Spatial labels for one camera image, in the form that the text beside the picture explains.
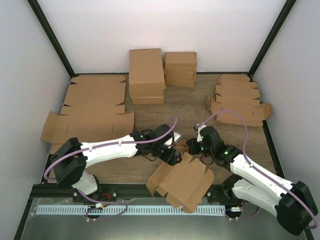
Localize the large flat cardboard blank stack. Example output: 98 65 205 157
40 75 135 154

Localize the bottom small folded box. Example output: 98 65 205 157
165 76 195 88

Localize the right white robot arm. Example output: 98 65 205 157
187 123 318 236

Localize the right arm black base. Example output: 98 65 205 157
205 183 244 205

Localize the small cardboard box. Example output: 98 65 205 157
146 139 215 214

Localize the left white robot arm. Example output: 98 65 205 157
50 124 182 202

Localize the black frame post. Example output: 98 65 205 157
248 0 297 77
27 0 76 78

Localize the middle small folded box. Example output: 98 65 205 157
163 67 196 81

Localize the small folded box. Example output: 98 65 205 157
164 51 197 71
165 76 195 88
163 67 196 81

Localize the right black frame post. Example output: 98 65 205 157
248 0 297 77

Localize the bottom large folded box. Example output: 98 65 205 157
131 96 165 105

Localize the left black frame post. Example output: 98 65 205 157
27 0 76 78

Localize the top large folded box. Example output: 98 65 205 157
129 48 166 98

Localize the small flat cardboard blank stack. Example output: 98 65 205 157
207 74 273 127

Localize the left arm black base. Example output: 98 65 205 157
72 184 118 205

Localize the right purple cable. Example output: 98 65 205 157
199 110 316 230

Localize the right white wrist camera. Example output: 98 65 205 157
193 123 206 143

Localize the large folded box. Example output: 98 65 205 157
131 96 165 105
129 48 166 98

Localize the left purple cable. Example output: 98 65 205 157
43 114 179 222

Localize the purple cable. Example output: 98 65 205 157
43 114 179 222
199 110 316 230

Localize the black front frame rail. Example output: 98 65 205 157
29 183 297 201

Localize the light blue slotted cable duct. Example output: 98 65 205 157
35 204 226 216

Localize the top small folded box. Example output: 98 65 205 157
164 51 197 71

